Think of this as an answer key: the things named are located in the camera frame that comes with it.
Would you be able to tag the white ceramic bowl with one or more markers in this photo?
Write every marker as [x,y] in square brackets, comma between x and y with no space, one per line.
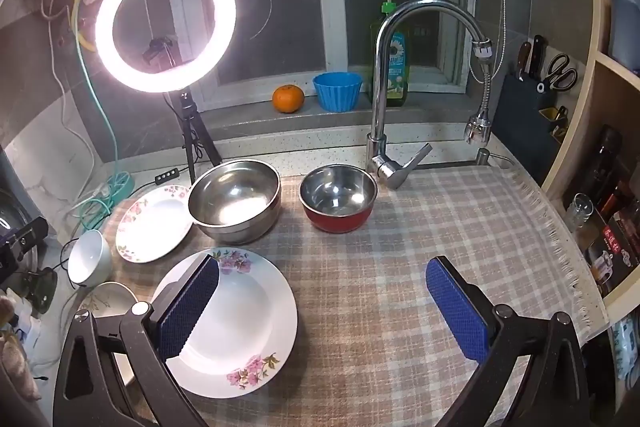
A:
[90,257]

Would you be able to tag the teal power strip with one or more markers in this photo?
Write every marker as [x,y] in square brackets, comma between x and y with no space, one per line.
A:
[120,187]

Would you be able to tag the checked pink tablecloth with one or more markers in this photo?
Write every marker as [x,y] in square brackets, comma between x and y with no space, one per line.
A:
[375,282]

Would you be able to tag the deep plate with pink blossoms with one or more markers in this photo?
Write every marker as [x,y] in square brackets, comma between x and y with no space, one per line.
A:
[240,322]

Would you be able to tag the chrome kitchen faucet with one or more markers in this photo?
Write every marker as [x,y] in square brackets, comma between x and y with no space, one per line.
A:
[377,107]

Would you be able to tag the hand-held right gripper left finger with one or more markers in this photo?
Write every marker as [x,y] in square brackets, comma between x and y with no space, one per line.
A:
[187,307]

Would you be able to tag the clear glass cup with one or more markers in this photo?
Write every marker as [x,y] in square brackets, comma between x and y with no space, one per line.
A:
[579,212]

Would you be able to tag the dark printed box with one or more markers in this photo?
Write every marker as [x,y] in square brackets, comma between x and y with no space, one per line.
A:
[615,252]

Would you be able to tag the dark bottle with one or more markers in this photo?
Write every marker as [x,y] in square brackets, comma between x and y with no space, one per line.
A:
[607,157]

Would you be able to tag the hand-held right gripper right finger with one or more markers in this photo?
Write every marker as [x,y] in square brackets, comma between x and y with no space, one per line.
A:
[457,307]

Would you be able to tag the steel pot lid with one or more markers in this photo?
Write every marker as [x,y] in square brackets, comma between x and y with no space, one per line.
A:
[12,207]

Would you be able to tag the white printed packet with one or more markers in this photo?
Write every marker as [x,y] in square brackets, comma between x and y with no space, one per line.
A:
[625,347]

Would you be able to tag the dark knife block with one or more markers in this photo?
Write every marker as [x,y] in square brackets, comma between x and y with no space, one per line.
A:
[520,132]

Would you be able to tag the black round disc stand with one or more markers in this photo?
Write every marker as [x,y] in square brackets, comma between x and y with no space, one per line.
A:
[42,292]

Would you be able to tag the small metal countertop cap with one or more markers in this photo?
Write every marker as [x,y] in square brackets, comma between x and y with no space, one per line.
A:
[482,155]

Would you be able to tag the green dish soap bottle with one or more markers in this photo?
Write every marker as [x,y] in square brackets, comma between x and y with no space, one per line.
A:
[397,57]

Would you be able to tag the deep plate with pink roses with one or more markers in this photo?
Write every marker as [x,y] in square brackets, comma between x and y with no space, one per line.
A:
[155,227]

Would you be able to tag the small white plate faint print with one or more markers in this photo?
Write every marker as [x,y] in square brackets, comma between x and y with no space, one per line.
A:
[107,299]

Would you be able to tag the blue ribbed plastic cup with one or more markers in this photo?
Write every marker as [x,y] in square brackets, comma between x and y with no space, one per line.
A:
[337,94]

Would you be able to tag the large stainless steel bowl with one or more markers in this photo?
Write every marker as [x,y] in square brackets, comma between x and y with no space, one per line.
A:
[235,202]

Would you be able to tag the wooden shelf unit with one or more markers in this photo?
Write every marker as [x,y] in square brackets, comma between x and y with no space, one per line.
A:
[600,72]

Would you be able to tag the person's left hand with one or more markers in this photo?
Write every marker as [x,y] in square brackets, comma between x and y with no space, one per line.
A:
[15,372]

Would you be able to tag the flexible metal faucet sprayer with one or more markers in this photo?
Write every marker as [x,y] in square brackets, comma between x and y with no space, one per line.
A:
[477,124]

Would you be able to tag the white window frame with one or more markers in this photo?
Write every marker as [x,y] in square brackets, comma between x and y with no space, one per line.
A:
[330,7]

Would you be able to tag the red steel bowl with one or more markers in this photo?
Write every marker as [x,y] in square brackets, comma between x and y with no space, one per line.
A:
[340,221]

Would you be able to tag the black kitchen scissors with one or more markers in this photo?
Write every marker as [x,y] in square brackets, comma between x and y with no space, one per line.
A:
[557,72]

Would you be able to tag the grey blue box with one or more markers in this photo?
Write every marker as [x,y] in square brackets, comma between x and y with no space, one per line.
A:
[625,22]

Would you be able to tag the orange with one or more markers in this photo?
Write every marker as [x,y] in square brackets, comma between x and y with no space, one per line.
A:
[288,99]

